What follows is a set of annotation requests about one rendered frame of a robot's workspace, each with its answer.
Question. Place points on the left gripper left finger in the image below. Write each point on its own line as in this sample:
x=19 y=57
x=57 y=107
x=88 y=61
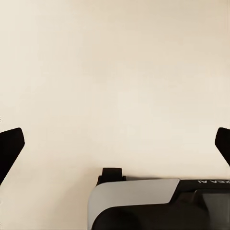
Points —
x=11 y=144

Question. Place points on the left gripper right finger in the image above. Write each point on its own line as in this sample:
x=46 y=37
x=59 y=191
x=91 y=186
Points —
x=222 y=142

